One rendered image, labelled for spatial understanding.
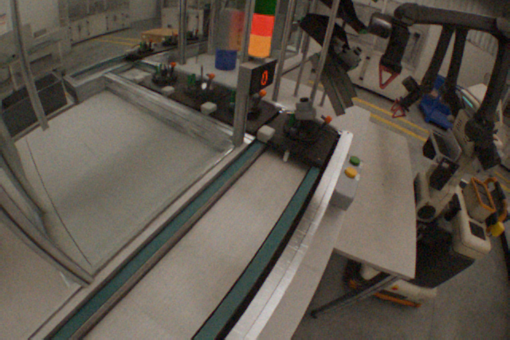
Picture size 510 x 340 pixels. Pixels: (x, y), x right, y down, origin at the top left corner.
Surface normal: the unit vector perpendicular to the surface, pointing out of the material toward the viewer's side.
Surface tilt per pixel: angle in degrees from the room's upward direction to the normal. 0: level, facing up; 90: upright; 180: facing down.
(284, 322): 0
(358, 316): 0
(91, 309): 0
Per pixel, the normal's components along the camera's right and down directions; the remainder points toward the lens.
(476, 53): -0.47, 0.52
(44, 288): 0.13, -0.76
